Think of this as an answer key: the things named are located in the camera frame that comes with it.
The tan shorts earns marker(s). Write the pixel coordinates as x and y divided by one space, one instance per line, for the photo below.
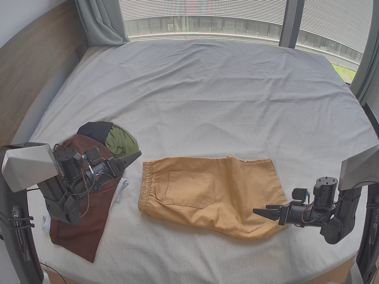
231 194

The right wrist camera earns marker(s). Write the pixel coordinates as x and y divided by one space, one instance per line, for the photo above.
299 194

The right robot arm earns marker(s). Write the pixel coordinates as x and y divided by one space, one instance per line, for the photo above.
340 217

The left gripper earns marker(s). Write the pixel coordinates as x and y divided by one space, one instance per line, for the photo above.
103 172

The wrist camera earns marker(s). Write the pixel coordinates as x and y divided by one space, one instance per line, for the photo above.
299 194
92 155

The black garment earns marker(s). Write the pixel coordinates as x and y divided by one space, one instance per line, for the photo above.
93 132

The bed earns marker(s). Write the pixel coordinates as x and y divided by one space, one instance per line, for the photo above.
207 84

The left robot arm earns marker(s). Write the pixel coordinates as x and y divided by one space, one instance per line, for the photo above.
23 164

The grey-green curtain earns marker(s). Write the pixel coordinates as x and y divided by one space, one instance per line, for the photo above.
94 16
367 55

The white garment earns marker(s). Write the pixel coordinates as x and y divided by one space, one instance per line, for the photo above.
118 194

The dark brown shorts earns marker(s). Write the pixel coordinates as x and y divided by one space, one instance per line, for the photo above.
80 235

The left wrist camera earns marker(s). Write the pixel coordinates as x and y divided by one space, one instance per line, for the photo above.
92 155

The window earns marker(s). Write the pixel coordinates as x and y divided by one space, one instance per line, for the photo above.
207 4

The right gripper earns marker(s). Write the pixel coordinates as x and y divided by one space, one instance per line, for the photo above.
296 214

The green garment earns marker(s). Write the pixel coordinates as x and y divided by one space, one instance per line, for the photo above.
121 142

